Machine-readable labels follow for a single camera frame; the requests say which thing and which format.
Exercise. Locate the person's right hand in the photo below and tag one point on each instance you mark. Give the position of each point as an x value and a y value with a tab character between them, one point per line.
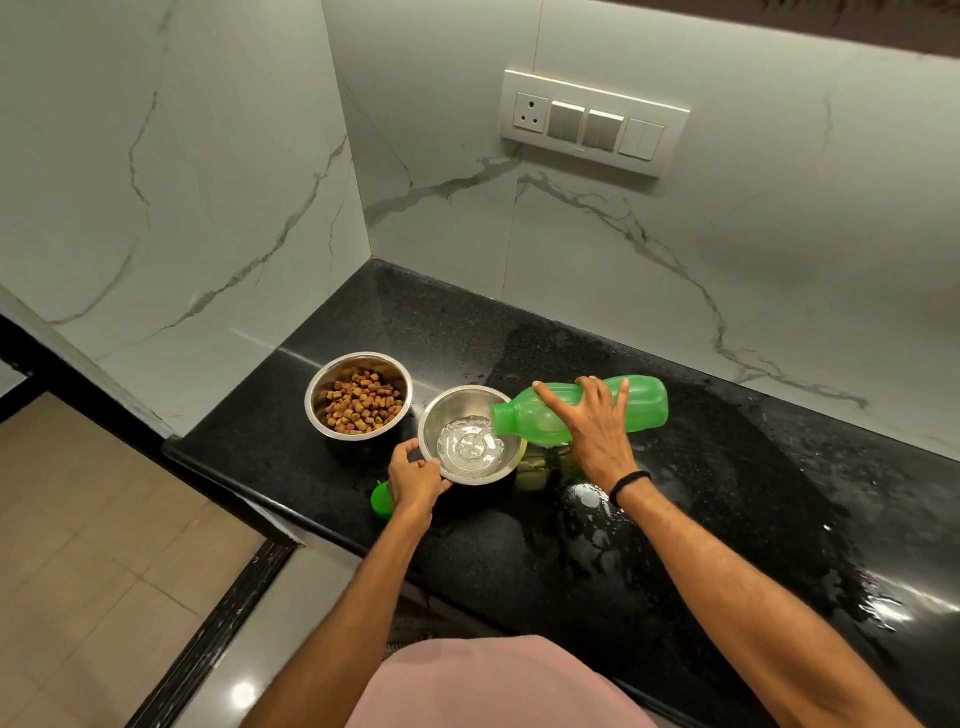
596	442

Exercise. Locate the person's left hand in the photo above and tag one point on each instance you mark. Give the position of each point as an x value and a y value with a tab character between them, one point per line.
412	484

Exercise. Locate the green bottle cap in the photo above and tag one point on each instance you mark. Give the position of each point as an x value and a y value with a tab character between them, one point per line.
381	501

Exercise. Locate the clear water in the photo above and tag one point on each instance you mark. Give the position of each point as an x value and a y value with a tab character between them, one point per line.
469	446

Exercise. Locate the round steel bowl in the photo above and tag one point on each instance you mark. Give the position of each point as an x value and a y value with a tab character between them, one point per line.
450	401
319	390

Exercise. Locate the brown cabinet door with sheet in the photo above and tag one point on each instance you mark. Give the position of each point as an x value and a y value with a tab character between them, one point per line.
825	19

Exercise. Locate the person's left forearm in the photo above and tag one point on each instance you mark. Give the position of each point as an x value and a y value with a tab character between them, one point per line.
337	637

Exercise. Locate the person's right forearm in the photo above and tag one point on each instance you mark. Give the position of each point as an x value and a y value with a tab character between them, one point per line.
750	615

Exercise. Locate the person's pink shirt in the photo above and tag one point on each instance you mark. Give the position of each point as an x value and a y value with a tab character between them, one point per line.
495	686

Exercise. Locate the black wristband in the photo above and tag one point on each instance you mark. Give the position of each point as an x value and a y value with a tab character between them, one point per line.
628	486

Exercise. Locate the striped grey cloth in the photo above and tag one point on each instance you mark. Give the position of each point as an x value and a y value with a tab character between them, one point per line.
412	626

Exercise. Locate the white base cabinet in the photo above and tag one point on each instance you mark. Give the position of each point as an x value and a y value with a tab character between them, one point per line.
255	660

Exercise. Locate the black stone threshold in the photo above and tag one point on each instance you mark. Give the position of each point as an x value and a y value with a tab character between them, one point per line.
210	637

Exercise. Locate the white wall switch panel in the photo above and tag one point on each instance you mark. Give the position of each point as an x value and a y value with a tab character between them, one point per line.
592	157

